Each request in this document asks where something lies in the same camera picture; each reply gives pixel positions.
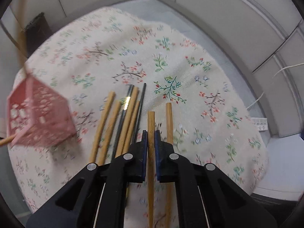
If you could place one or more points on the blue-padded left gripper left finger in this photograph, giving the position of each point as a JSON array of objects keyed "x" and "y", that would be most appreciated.
[{"x": 96, "y": 196}]

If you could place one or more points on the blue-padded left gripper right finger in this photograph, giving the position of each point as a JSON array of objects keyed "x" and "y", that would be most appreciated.
[{"x": 206, "y": 196}]

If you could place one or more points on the black chopstick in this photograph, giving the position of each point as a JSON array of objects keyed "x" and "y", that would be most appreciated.
[
  {"x": 137, "y": 123},
  {"x": 122, "y": 117}
]

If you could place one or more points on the white power strip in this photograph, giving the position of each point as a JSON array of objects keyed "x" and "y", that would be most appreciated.
[{"x": 260, "y": 123}]

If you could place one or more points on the pink perforated utensil holder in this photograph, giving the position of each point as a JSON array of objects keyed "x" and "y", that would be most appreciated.
[{"x": 37, "y": 115}]

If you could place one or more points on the floral tablecloth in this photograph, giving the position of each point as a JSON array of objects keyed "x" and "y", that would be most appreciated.
[{"x": 109, "y": 50}]

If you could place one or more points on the dark brown trash bin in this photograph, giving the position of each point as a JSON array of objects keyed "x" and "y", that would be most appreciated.
[{"x": 37, "y": 32}]

